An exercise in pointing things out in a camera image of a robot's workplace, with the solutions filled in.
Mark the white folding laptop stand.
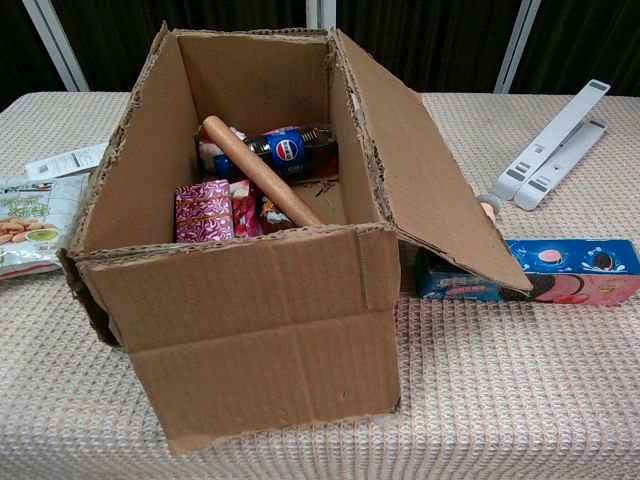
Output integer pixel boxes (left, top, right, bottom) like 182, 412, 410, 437
493, 78, 612, 211

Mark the pink patterned package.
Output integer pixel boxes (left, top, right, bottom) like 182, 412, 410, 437
173, 179, 236, 244

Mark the blue Oreo cookie box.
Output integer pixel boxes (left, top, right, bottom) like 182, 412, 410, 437
414, 238, 640, 306

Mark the red white candy pack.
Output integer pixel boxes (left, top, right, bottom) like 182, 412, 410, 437
229, 179, 264, 239

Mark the white flat hang-tag package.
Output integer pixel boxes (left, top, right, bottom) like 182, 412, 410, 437
24, 142, 110, 180

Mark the brown snack pack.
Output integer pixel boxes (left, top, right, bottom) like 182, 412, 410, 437
257, 194, 297, 235

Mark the green nut snack bag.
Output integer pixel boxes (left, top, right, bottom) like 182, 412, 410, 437
0, 174, 91, 280

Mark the white partition post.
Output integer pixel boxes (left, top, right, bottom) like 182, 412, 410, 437
22, 0, 91, 93
305, 0, 342, 31
493, 0, 542, 95

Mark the Pepsi cola bottle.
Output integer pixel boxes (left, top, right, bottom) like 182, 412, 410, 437
213, 123, 339, 178

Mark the beige woven tablecloth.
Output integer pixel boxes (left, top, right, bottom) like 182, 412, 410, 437
0, 91, 640, 480

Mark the brown cardboard box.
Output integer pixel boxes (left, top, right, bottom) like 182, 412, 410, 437
57, 20, 534, 456

